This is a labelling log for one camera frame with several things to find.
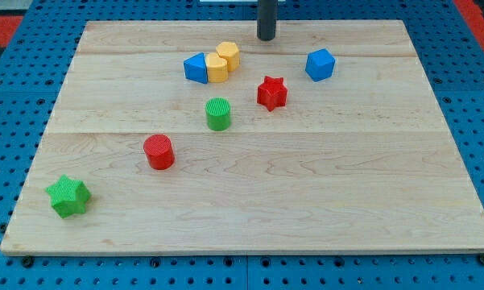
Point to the wooden board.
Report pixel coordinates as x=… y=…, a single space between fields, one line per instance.
x=361 y=163

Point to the red star block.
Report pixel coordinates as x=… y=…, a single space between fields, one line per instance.
x=272 y=93

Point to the red cylinder block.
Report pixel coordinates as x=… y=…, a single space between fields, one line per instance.
x=159 y=152

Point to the green cylinder block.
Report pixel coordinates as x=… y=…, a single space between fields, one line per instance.
x=217 y=114

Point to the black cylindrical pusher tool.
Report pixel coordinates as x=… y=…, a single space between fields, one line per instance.
x=266 y=19

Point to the yellow heart block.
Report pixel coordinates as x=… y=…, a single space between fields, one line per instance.
x=217 y=68

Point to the green star block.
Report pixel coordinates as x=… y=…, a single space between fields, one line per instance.
x=68 y=196

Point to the blue triangle block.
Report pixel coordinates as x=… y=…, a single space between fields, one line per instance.
x=195 y=68

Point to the blue cube block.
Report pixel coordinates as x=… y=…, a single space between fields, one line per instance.
x=320 y=64

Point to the yellow hexagon block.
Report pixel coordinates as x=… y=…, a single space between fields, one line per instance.
x=230 y=52

